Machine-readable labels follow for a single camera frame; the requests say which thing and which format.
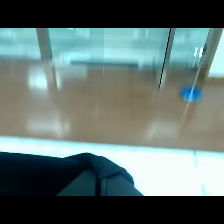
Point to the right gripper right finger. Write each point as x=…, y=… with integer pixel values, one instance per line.
x=118, y=188

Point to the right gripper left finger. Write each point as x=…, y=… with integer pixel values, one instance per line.
x=85, y=186

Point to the black garment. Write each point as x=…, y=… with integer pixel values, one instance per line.
x=30, y=173

